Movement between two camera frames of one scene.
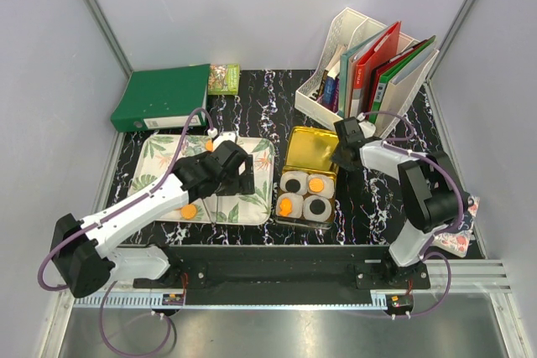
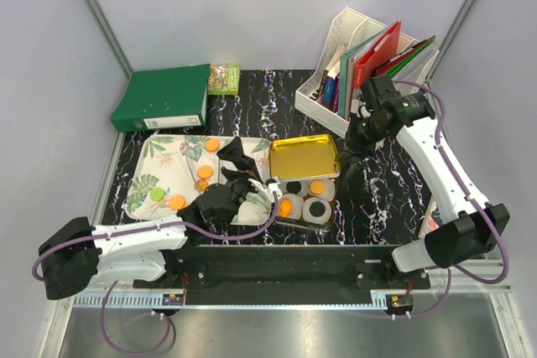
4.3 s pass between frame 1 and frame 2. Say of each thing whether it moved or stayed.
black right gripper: moved
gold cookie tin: moved
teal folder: stayed
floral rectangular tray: stayed
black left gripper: moved
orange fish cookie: stayed
